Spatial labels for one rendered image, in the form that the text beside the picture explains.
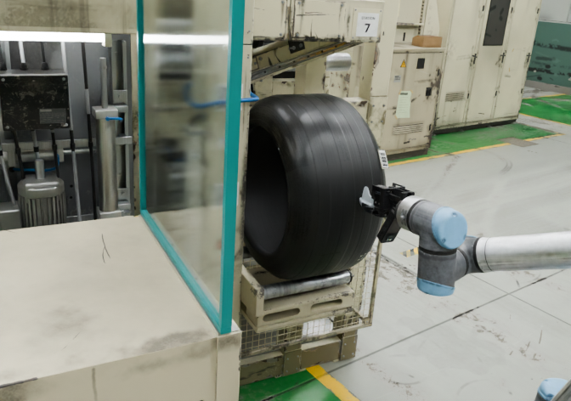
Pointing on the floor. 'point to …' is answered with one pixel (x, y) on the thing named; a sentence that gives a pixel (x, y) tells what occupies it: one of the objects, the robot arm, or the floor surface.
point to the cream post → (243, 141)
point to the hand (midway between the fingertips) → (363, 201)
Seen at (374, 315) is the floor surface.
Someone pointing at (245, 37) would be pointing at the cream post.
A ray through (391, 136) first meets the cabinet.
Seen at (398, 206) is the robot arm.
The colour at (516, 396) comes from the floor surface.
